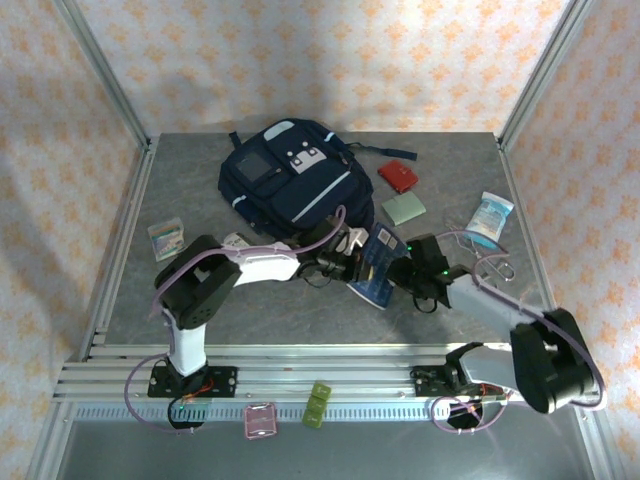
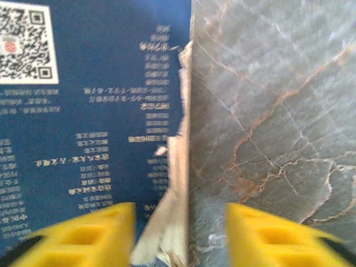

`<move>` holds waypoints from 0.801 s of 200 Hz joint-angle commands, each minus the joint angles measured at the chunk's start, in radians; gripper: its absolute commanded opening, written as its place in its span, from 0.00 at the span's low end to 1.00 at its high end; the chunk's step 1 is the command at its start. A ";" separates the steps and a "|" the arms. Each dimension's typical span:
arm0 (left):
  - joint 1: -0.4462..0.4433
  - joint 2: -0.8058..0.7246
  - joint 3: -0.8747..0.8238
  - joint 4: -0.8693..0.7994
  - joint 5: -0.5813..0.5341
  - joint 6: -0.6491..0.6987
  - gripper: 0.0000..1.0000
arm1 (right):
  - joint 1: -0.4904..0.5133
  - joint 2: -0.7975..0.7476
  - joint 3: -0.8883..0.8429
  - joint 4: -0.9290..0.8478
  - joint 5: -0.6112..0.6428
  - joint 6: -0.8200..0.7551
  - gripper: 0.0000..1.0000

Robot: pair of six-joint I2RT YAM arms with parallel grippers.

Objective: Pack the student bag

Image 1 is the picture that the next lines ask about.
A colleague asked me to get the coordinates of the blue booklet with QR code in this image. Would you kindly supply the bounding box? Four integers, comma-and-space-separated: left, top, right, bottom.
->
346, 221, 409, 312

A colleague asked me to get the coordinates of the grey-green card holder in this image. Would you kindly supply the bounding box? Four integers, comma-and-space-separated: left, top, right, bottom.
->
380, 193, 428, 227

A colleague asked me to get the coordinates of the red wallet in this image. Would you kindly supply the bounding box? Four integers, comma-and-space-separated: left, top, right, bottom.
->
376, 159, 419, 196

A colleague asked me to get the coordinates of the navy blue backpack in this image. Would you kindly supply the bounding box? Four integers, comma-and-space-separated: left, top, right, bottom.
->
217, 117, 419, 252

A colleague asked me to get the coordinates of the blue white tissue pack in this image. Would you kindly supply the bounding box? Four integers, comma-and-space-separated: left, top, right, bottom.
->
463, 191, 516, 252

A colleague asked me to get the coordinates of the clear pack of sticky flags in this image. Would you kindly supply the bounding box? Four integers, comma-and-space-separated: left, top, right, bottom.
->
146, 216, 188, 263

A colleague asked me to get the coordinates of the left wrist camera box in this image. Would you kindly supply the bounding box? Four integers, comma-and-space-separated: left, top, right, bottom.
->
341, 225, 370, 251

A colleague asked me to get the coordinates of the metal key ring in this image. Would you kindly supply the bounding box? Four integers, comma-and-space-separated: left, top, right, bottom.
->
481, 253, 517, 283

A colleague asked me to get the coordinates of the aluminium front rail frame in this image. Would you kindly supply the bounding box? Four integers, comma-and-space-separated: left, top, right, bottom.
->
51, 341, 600, 404

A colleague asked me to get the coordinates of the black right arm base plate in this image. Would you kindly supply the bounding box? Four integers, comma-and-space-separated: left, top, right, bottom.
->
409, 363, 504, 400

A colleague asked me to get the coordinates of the aluminium right side rail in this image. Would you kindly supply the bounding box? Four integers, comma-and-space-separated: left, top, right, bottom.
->
492, 132, 572, 361

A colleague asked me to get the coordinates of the aluminium rail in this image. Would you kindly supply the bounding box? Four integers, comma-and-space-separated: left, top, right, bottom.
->
492, 132, 572, 361
78, 134, 160, 362

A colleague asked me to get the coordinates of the slotted grey cable tray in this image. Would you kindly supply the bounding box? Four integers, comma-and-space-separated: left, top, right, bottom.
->
68, 403, 507, 423

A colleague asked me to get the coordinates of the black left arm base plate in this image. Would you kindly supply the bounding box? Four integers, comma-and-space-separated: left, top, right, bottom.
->
146, 365, 239, 400

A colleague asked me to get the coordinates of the aluminium left side rail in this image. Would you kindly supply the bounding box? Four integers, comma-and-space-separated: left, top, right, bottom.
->
78, 134, 160, 362

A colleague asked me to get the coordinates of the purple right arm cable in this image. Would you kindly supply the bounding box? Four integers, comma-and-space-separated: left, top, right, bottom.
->
431, 227, 607, 437

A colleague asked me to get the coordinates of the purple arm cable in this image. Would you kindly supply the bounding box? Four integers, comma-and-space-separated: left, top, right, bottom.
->
431, 227, 607, 437
123, 203, 349, 437

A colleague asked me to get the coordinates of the aluminium right corner post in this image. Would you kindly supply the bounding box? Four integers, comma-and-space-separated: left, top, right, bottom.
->
496, 0, 597, 152

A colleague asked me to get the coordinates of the aluminium corner post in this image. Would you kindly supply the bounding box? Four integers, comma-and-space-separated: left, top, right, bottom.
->
51, 0, 154, 152
496, 0, 597, 152

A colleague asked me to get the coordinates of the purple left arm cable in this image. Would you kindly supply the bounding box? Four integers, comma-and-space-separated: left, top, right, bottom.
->
123, 203, 349, 437

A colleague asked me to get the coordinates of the aluminium left corner post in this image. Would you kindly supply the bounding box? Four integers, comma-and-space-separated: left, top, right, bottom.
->
51, 0, 154, 152

